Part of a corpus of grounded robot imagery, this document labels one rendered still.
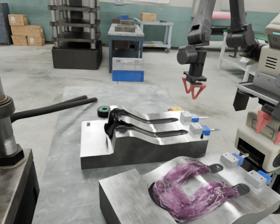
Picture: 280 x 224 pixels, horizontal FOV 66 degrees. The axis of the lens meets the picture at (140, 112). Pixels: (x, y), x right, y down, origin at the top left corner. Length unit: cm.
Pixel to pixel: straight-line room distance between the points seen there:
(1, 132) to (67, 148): 25
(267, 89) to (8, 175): 113
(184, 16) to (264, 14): 258
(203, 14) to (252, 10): 742
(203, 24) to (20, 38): 690
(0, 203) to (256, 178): 81
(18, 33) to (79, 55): 310
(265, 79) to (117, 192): 85
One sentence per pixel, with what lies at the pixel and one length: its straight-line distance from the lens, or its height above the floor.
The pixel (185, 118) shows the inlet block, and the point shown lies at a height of 91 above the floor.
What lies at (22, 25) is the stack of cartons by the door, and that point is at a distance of 746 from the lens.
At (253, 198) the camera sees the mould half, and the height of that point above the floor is 85.
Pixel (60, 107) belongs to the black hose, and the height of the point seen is 90.
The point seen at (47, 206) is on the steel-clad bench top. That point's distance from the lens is 77.
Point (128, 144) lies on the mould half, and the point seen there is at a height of 90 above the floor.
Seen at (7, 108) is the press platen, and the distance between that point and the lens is 85.
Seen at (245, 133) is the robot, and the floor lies 79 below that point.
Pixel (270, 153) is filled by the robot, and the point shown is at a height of 78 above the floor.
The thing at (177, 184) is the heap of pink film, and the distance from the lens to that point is 68.
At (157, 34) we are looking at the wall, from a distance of 743.
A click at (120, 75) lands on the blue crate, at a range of 414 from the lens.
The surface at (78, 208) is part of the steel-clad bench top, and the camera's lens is 74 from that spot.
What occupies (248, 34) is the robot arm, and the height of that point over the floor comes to 126.
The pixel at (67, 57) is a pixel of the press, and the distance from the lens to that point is 489.
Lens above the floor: 137
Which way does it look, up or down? 27 degrees down
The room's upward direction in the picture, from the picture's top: 4 degrees clockwise
